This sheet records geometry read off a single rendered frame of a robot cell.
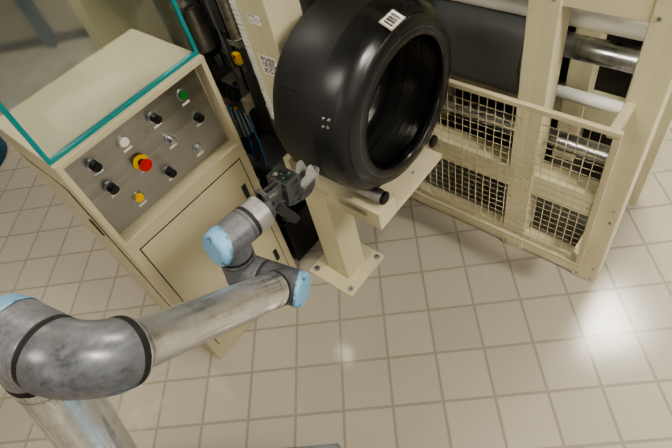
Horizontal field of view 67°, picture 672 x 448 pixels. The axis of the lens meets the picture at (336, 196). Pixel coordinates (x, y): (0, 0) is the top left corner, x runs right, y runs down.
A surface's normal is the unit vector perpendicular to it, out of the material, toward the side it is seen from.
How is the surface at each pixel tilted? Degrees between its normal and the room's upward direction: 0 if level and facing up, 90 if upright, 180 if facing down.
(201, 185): 90
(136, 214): 90
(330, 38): 24
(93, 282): 0
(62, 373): 49
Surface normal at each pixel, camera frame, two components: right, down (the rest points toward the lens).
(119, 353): 0.65, -0.30
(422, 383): -0.18, -0.64
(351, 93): 0.10, 0.29
